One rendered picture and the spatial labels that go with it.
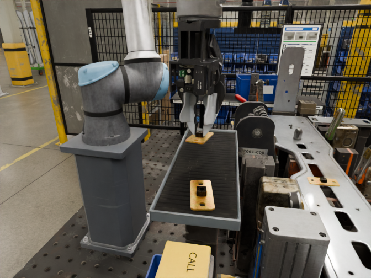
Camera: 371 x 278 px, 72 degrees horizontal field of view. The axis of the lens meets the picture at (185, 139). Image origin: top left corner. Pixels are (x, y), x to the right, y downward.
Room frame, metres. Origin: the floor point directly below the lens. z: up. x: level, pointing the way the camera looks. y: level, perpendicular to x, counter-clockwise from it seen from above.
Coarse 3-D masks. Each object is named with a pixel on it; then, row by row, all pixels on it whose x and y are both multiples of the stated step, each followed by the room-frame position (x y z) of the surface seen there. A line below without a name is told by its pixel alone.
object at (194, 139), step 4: (196, 132) 0.49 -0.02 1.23; (200, 132) 0.49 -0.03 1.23; (208, 132) 0.52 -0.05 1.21; (212, 132) 0.52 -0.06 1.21; (192, 136) 0.49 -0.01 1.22; (196, 136) 0.49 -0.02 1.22; (200, 136) 0.48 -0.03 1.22; (204, 136) 0.49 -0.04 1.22; (208, 136) 0.49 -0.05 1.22; (188, 140) 0.46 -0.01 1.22; (192, 140) 0.46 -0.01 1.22; (196, 140) 0.47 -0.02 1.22; (200, 140) 0.46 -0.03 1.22; (204, 140) 0.46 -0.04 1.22
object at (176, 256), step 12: (168, 252) 0.24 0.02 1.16; (180, 252) 0.24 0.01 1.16; (192, 252) 0.24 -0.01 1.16; (204, 252) 0.24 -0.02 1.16; (168, 264) 0.22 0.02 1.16; (180, 264) 0.22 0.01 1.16; (192, 264) 0.22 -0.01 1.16; (204, 264) 0.22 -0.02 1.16; (156, 276) 0.21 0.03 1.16; (168, 276) 0.21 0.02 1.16; (180, 276) 0.21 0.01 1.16; (192, 276) 0.21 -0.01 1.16; (204, 276) 0.21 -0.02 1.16
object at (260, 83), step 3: (258, 81) 1.13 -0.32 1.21; (261, 81) 1.12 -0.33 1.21; (267, 81) 1.13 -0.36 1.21; (255, 84) 1.14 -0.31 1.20; (258, 84) 1.13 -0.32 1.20; (261, 84) 1.12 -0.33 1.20; (267, 84) 1.12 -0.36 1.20; (258, 87) 1.13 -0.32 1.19; (261, 87) 1.12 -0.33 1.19; (258, 90) 1.13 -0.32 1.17; (261, 90) 1.12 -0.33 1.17; (258, 93) 1.13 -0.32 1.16; (261, 93) 1.12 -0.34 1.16; (258, 96) 1.13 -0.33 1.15; (261, 96) 1.12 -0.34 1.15; (258, 99) 1.13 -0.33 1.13; (261, 99) 1.12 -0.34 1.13
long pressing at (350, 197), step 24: (288, 120) 1.22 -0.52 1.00; (288, 144) 0.93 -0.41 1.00; (312, 144) 0.93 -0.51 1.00; (336, 168) 0.74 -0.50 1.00; (312, 192) 0.60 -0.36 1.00; (336, 192) 0.60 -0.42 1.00; (360, 192) 0.61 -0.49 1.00; (360, 216) 0.50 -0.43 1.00; (336, 240) 0.42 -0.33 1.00; (360, 240) 0.42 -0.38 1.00; (336, 264) 0.36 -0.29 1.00; (360, 264) 0.36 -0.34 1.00
